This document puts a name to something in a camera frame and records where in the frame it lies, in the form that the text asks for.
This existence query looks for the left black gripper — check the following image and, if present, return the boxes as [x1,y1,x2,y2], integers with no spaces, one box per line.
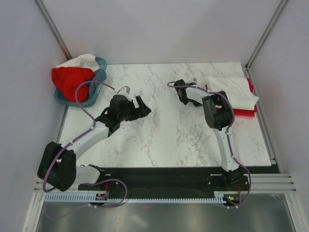
[118,96,151,122]

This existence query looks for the white robot print t shirt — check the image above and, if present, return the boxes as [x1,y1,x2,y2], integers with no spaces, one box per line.
[207,76,259,110]

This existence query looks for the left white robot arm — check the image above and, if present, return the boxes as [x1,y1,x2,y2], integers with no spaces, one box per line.
[37,94,152,191]

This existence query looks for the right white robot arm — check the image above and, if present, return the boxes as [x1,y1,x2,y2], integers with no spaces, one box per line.
[168,79,241,172]

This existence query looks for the grey blue t shirt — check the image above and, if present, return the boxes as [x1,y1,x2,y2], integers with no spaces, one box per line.
[89,69,107,96]

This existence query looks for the plain white t shirt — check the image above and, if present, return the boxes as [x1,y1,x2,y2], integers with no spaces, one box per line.
[56,54,100,72]

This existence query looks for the folded magenta t shirt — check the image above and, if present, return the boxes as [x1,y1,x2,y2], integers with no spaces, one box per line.
[247,78,254,94]

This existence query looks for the teal laundry basket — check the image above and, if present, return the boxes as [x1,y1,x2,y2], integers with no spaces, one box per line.
[54,56,107,107]

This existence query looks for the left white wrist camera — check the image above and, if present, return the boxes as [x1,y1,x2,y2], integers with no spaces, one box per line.
[117,86,131,101]

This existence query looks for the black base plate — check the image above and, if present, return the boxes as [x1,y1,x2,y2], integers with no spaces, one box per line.
[78,167,249,198]

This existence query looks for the white slotted cable duct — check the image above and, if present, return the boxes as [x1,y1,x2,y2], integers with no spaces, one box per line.
[44,192,240,203]

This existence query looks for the aluminium cross rail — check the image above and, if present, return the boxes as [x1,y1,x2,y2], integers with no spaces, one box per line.
[33,174,296,193]

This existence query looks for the right aluminium corner post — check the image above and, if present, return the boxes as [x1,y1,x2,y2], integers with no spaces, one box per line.
[243,0,290,71]

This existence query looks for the aluminium corner post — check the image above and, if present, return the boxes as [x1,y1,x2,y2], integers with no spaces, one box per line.
[243,0,290,71]
[33,0,72,60]

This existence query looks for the left aluminium corner post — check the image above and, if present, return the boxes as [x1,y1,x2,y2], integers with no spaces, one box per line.
[33,0,72,60]

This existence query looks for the left aluminium side rail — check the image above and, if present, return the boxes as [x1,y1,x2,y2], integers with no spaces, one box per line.
[22,106,68,232]

